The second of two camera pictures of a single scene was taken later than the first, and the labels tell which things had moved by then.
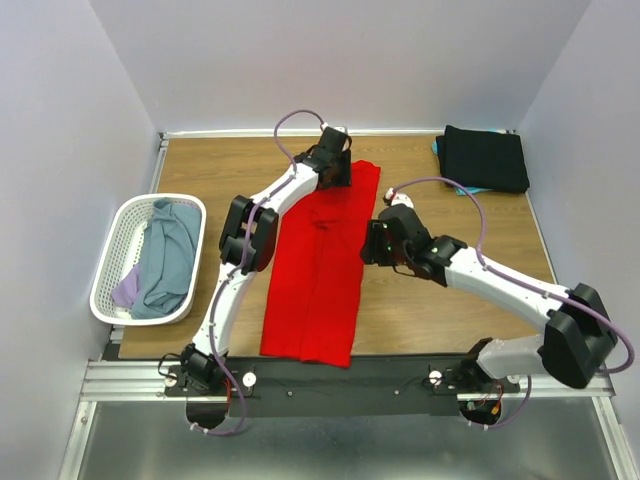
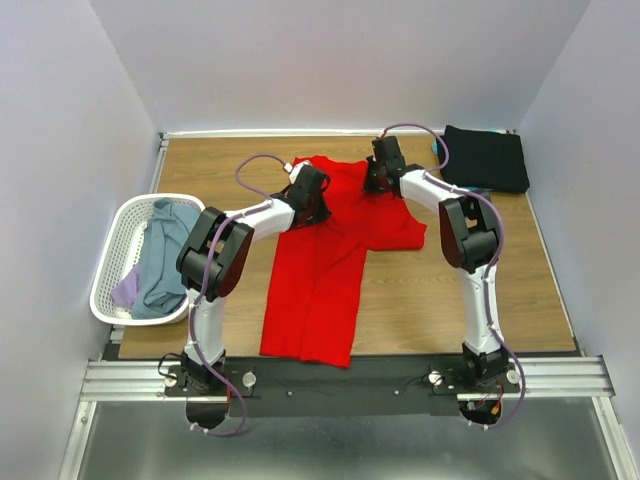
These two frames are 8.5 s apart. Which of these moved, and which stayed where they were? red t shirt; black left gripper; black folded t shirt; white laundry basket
Moved: black left gripper
Stayed: red t shirt; black folded t shirt; white laundry basket
